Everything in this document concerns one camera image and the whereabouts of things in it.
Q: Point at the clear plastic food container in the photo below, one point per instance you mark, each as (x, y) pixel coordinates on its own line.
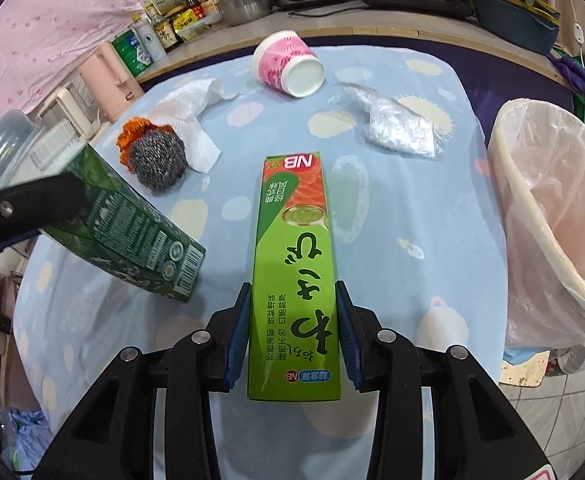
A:
(197, 30)

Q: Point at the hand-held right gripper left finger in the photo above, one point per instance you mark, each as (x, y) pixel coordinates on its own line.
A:
(240, 330)

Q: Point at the clear domed appliance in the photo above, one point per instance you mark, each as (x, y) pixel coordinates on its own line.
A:
(2, 150)

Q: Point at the small orange plastic bag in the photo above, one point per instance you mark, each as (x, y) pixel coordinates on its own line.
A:
(130, 135)

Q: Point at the black induction cooker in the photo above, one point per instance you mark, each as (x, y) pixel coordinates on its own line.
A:
(412, 4)

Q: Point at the green white canister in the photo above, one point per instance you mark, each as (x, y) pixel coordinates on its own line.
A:
(130, 52)

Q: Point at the steel wool scrubber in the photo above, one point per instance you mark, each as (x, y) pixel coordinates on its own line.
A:
(157, 160)

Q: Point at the white trash bin with liner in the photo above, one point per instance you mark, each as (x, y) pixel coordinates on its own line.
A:
(557, 210)

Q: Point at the beige dirty stool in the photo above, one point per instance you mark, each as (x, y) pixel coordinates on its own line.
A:
(522, 367)

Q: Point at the white tissue paper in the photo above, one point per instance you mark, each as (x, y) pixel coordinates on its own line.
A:
(192, 105)

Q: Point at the small steel pot with lid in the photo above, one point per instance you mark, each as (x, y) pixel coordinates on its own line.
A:
(245, 7)

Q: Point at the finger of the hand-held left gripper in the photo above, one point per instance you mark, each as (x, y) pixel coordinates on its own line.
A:
(22, 205)

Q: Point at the pink electric kettle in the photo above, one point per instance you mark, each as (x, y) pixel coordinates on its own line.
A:
(107, 80)

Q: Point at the clear plastic bag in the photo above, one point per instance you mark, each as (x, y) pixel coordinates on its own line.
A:
(397, 127)

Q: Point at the pink dotted curtain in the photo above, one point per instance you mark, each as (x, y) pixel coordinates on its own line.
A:
(47, 35)

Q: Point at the light green cardboard box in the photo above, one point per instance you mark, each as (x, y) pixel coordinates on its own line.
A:
(292, 270)

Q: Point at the dark green drink carton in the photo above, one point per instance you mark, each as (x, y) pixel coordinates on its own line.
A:
(132, 240)

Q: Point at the yellow cap sauce bottle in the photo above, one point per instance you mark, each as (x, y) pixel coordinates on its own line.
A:
(207, 5)

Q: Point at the purple cloth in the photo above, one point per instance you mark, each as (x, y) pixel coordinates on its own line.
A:
(582, 85)

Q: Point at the blue plastic bag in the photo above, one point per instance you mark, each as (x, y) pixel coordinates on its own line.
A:
(27, 440)

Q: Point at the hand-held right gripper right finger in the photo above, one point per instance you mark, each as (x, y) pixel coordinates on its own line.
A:
(348, 340)

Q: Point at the yellow seasoning packet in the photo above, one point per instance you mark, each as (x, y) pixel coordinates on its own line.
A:
(187, 20)

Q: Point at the pink paper cup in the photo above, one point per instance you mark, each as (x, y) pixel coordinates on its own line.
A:
(277, 60)

